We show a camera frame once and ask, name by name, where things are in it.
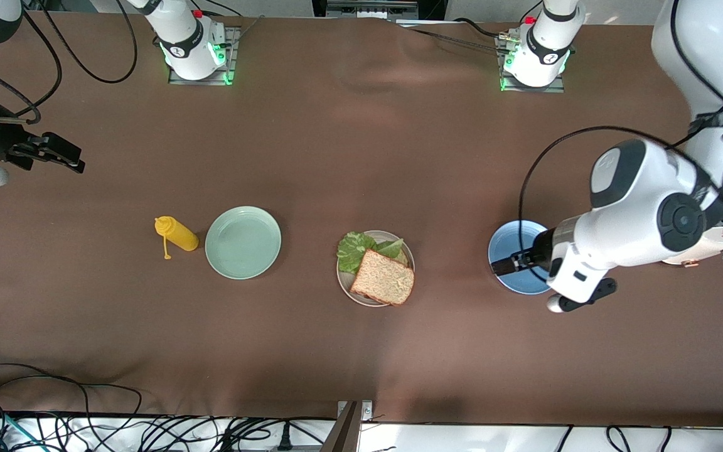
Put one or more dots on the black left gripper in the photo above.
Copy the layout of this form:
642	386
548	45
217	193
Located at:
536	250

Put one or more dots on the brown bread slice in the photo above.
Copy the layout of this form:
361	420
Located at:
383	279

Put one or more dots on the green lettuce leaf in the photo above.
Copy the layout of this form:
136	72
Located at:
352	248

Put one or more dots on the yellow mustard squeeze bottle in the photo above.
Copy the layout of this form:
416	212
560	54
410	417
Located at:
179	233

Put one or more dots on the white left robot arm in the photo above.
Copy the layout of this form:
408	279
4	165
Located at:
637	207

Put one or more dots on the blue plate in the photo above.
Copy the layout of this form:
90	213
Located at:
512	238

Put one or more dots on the beige plate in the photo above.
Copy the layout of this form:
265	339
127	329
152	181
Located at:
344	281

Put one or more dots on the pale green plate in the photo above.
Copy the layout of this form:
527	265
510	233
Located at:
242	245

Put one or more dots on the brown table cloth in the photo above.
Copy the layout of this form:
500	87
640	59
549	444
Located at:
361	157

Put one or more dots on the black power plug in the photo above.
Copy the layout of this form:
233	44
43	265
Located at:
284	439

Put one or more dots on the grey power strip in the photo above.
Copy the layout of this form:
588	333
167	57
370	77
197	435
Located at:
371	9

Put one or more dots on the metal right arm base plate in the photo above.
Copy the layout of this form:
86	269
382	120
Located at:
198	83

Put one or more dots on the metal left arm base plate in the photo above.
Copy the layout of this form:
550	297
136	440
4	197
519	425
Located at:
524	90

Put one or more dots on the aluminium profile post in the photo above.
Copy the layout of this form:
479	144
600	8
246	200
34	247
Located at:
349	433

